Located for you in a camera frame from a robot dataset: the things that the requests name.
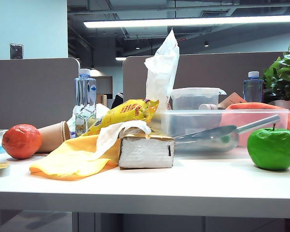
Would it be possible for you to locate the distant cardboard box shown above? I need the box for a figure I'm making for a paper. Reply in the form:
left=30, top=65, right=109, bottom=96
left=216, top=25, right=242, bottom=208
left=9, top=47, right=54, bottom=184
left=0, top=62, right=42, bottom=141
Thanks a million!
left=96, top=93, right=108, bottom=107

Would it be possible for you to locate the grey desk partition with rounded corner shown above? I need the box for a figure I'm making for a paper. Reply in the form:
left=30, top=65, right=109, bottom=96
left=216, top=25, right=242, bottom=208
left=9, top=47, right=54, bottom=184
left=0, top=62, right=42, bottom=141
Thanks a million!
left=0, top=57, right=80, bottom=130

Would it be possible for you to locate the metal ice scoop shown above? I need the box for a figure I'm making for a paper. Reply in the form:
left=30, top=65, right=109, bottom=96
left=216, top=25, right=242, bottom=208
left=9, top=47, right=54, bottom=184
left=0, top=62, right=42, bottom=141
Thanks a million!
left=173, top=114, right=281, bottom=153

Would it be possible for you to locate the orange cloth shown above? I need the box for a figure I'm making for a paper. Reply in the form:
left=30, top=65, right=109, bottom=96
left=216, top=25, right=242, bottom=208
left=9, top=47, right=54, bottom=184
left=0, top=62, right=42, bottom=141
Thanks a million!
left=219, top=101, right=290, bottom=147

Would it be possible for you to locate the yellow snack bag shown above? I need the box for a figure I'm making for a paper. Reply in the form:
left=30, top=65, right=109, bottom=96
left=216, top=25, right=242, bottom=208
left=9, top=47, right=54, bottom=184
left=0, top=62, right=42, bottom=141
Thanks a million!
left=83, top=98, right=160, bottom=136

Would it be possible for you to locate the tall white plastic bag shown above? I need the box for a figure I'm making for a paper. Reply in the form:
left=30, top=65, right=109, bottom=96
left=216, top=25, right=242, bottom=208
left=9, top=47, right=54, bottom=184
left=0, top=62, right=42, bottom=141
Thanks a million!
left=144, top=28, right=180, bottom=114

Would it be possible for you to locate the large transparent plastic box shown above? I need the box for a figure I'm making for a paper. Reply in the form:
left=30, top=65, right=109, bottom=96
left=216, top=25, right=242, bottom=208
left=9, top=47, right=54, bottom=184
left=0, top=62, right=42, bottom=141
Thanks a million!
left=160, top=108, right=290, bottom=157

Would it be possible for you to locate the orange fruit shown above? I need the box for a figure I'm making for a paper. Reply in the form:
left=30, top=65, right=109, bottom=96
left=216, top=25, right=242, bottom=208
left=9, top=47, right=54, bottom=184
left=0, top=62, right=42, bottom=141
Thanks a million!
left=1, top=124, right=43, bottom=160

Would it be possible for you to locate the clear water bottle with label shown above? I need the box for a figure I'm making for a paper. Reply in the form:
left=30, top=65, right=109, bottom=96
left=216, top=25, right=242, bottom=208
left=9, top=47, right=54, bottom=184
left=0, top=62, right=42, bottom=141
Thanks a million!
left=74, top=68, right=97, bottom=137

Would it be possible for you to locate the beige cylinder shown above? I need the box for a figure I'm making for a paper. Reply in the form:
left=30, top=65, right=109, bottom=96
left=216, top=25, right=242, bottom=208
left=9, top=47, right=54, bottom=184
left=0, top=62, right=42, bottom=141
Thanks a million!
left=198, top=103, right=219, bottom=111

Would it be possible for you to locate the green leafy plant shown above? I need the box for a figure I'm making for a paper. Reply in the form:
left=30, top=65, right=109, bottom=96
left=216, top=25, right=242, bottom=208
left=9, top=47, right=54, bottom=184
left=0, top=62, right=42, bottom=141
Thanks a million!
left=262, top=44, right=290, bottom=102

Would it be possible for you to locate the yellow cloth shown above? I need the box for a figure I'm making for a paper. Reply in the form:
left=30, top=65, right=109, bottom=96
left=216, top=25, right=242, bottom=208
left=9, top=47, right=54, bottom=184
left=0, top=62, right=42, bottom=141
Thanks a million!
left=29, top=134, right=121, bottom=181

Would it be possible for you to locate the brown cardboard piece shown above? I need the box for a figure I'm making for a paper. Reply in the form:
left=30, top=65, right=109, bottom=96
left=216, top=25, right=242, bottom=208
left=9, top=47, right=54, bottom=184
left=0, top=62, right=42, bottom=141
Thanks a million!
left=217, top=92, right=247, bottom=109

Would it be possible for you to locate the small transparent lidded container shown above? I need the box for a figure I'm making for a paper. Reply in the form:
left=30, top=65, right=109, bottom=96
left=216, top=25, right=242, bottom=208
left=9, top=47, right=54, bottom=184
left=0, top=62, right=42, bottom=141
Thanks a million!
left=171, top=87, right=227, bottom=111

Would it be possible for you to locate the metal wall plate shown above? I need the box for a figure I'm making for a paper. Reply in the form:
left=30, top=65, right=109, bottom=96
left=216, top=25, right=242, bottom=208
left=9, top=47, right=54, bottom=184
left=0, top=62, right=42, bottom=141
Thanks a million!
left=9, top=43, right=24, bottom=60

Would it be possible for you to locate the white bag with green print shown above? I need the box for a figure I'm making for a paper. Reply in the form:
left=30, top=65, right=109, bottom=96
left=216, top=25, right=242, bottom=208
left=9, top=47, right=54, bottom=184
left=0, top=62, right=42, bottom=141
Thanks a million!
left=66, top=103, right=112, bottom=138

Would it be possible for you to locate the wide grey desk partition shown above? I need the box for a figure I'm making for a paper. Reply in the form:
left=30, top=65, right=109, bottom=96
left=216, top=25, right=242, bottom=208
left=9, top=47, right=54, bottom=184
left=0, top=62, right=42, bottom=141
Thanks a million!
left=122, top=52, right=285, bottom=108

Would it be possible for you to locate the blue tinted water bottle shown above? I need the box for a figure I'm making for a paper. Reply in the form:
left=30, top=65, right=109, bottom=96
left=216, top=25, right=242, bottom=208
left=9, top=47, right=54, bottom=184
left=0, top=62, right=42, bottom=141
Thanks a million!
left=243, top=71, right=264, bottom=103

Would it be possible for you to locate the long ceiling light strip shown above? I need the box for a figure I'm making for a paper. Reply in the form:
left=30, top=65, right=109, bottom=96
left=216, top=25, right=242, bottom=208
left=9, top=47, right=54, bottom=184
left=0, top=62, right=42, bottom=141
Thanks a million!
left=83, top=14, right=290, bottom=29

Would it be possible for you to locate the gold and white tissue box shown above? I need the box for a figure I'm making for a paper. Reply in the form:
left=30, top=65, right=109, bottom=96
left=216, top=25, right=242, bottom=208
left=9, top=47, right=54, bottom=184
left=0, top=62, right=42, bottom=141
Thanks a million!
left=118, top=127, right=176, bottom=170

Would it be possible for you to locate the green apple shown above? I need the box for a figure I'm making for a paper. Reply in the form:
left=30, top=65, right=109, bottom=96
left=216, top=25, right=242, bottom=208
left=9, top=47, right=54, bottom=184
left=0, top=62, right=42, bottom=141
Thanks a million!
left=246, top=123, right=290, bottom=171

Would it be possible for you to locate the brown paper cup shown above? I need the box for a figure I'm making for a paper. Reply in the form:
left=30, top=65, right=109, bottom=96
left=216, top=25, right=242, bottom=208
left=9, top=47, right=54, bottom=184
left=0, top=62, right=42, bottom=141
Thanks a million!
left=37, top=120, right=71, bottom=153

